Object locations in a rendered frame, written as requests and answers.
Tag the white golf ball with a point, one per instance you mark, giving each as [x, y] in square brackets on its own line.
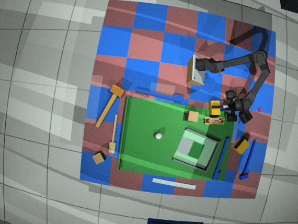
[158, 135]

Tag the green mat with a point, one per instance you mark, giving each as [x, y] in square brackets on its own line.
[143, 153]

